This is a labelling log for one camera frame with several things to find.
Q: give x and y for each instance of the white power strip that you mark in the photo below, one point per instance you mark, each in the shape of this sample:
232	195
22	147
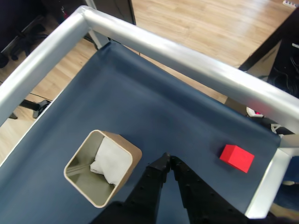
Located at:
254	112

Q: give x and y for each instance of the white crumpled tissue paper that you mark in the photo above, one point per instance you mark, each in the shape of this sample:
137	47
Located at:
112	161

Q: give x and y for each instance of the tan square metal box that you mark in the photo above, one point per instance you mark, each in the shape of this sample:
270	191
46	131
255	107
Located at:
81	186

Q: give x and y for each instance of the red cube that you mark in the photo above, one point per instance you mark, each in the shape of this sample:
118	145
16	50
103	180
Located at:
237	158

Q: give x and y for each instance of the black desk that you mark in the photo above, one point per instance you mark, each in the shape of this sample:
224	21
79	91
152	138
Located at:
280	53

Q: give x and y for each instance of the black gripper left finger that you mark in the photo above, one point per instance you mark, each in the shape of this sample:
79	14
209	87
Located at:
147	191

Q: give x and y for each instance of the silver metal table frame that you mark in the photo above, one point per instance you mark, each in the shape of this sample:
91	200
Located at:
163	49

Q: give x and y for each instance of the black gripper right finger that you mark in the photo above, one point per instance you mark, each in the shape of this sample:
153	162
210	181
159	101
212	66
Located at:
201	200

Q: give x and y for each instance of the dark blue table mat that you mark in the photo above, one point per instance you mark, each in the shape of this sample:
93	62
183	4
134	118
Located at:
140	112

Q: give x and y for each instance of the black tripod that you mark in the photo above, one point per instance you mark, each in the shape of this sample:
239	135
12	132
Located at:
35	106

